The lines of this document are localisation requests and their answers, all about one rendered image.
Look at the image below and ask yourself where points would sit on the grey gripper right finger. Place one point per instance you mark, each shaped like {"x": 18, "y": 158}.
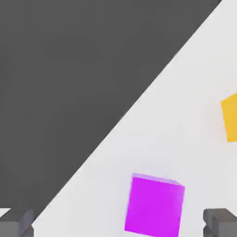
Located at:
{"x": 222, "y": 225}

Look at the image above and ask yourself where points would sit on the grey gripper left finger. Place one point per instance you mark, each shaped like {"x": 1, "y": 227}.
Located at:
{"x": 13, "y": 227}

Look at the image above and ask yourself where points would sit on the small magenta cube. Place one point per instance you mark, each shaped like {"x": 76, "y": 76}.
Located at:
{"x": 154, "y": 205}

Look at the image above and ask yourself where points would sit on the small yellow cube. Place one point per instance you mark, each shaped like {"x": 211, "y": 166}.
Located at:
{"x": 230, "y": 118}

